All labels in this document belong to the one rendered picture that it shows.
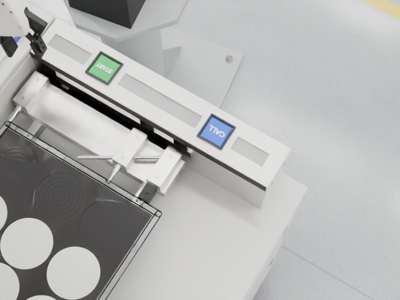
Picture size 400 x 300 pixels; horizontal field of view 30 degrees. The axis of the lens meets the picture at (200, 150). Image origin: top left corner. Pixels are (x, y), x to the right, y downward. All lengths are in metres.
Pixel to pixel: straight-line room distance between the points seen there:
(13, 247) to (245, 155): 0.47
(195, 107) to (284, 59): 1.19
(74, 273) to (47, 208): 0.14
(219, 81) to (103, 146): 1.08
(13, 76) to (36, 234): 0.32
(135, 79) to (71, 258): 0.37
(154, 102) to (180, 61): 1.12
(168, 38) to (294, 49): 0.44
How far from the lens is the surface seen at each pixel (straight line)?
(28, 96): 1.56
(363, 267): 2.40
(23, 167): 1.52
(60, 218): 1.47
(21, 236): 1.47
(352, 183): 2.47
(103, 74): 1.50
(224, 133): 1.44
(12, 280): 1.45
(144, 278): 1.50
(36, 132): 1.59
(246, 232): 1.52
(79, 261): 1.44
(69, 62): 1.52
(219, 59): 2.58
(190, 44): 2.61
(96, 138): 1.53
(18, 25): 1.38
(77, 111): 1.56
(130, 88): 1.49
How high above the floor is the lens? 2.29
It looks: 69 degrees down
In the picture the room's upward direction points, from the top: 2 degrees clockwise
